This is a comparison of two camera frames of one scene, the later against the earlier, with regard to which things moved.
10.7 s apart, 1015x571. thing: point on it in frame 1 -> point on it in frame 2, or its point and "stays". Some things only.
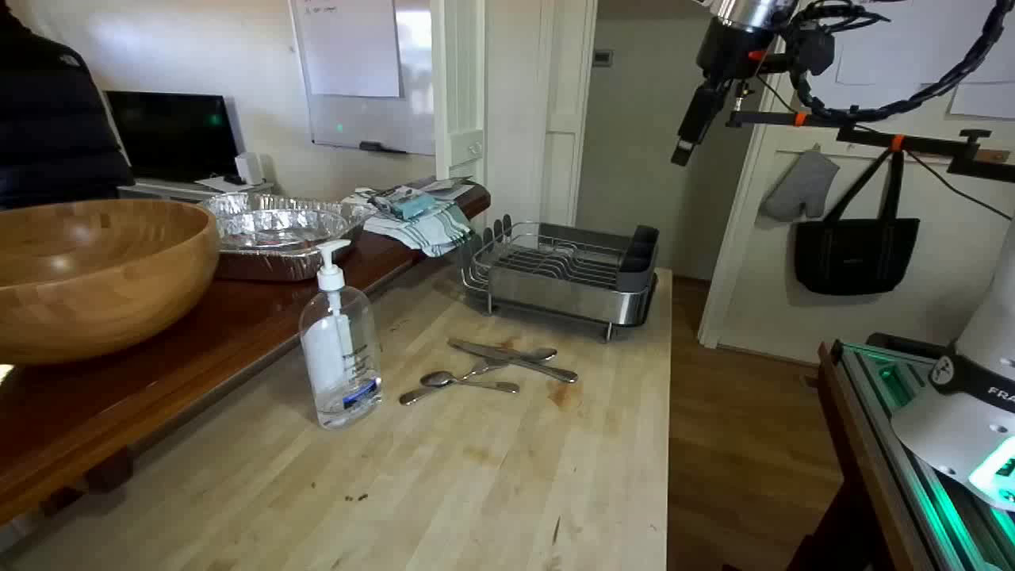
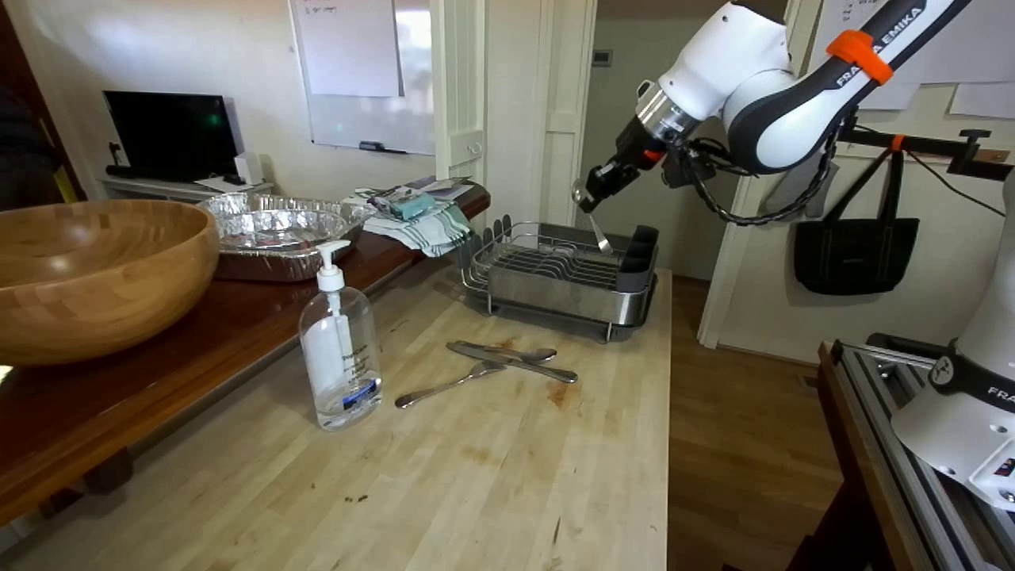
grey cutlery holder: (639, 249) stays
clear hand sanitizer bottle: (342, 349) stays
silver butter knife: (498, 349) stays
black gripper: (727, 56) -> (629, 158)
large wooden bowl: (92, 277) stays
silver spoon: (445, 378) -> (602, 239)
